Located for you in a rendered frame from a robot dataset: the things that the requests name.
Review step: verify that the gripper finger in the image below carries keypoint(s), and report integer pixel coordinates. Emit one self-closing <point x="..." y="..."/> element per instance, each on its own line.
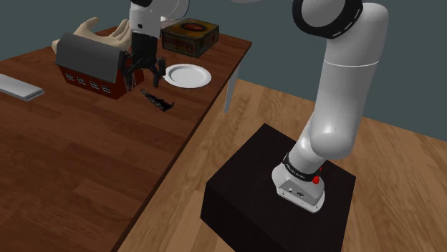
<point x="159" y="69"/>
<point x="128" y="71"/>

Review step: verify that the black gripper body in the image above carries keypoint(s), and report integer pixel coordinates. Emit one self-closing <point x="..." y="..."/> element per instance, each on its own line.
<point x="143" y="47"/>

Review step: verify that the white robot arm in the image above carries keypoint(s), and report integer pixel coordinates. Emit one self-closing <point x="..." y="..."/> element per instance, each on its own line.
<point x="344" y="87"/>

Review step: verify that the white plate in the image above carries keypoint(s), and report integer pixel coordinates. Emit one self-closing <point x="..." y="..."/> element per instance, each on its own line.
<point x="188" y="75"/>

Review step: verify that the black jagged flat tool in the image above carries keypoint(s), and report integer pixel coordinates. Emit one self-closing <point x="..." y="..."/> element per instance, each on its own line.
<point x="157" y="100"/>

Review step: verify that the red toy barn grey roof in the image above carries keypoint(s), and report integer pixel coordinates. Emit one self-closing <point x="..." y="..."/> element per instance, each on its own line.
<point x="87" y="57"/>

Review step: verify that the dark green printed box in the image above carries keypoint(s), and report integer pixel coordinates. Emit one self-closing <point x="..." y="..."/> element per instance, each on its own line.
<point x="190" y="36"/>

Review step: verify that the beige hand figure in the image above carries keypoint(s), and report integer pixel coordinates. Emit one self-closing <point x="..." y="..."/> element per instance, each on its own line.
<point x="87" y="29"/>

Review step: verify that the brown wooden table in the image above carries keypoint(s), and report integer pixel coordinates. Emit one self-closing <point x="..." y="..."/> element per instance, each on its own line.
<point x="87" y="150"/>

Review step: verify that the grey flat bar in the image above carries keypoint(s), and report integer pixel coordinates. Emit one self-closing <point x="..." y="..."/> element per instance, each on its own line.
<point x="17" y="88"/>

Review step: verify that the black robot stand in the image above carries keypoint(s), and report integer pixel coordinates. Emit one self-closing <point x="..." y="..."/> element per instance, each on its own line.
<point x="244" y="195"/>

